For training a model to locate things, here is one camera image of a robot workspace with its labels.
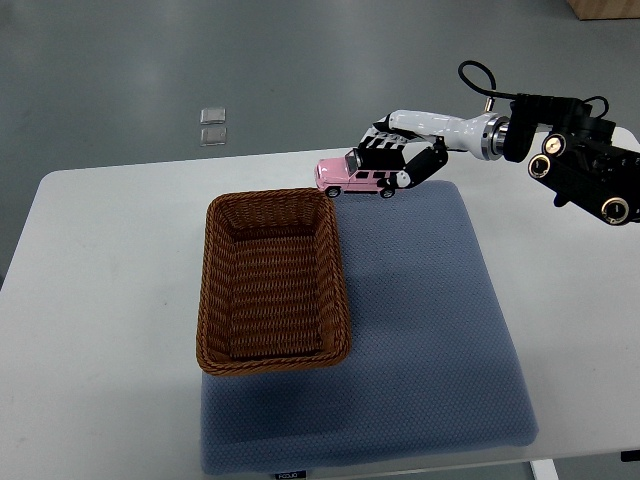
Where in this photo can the pink toy car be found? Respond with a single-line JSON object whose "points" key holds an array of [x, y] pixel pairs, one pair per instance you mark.
{"points": [[360, 170]]}

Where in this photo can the white table leg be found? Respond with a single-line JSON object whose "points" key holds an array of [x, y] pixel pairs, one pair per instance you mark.
{"points": [[544, 470]]}

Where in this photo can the blue grey cushion mat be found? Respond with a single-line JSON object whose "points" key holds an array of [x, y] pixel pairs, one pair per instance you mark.
{"points": [[432, 368]]}

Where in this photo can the upper silver floor plate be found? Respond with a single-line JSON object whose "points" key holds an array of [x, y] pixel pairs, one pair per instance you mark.
{"points": [[212, 115]]}

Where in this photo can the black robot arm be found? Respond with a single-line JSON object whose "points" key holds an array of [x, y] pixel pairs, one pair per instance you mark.
{"points": [[571, 152]]}

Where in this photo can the brown wicker basket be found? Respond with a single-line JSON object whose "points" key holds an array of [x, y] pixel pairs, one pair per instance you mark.
{"points": [[273, 294]]}

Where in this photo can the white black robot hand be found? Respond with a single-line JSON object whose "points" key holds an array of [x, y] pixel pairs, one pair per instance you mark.
{"points": [[478, 136]]}

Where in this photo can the wooden box corner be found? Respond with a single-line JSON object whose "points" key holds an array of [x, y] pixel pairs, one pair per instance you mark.
{"points": [[605, 9]]}

